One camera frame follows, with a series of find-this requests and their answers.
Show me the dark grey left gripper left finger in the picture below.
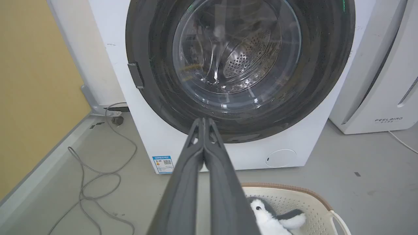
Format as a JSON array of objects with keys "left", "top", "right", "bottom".
[{"left": 147, "top": 118, "right": 205, "bottom": 235}]

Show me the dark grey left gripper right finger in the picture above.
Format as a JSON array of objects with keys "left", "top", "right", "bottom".
[{"left": 204, "top": 118, "right": 261, "bottom": 235}]

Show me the dark round washer door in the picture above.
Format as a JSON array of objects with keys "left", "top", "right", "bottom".
[{"left": 125, "top": 0, "right": 356, "bottom": 144}]

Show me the white front-load washing machine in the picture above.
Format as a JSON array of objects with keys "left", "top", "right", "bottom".
[{"left": 88, "top": 0, "right": 377, "bottom": 174}]

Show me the blue energy label sticker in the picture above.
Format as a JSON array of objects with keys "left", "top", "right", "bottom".
[{"left": 152, "top": 156, "right": 174, "bottom": 174}]

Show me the grey white penguin plush toy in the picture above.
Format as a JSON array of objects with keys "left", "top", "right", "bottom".
[{"left": 247, "top": 196, "right": 307, "bottom": 235}]

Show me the cream perforated laundry basket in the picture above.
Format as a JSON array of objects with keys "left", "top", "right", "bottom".
[{"left": 241, "top": 183, "right": 352, "bottom": 235}]

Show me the white Feelaird air purifier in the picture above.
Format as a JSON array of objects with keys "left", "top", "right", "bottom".
[{"left": 329, "top": 0, "right": 418, "bottom": 135}]

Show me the grey power cable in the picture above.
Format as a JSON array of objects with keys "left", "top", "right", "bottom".
[{"left": 48, "top": 102, "right": 137, "bottom": 235}]

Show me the white power cord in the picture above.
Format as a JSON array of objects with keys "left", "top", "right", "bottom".
[{"left": 388, "top": 131, "right": 418, "bottom": 154}]

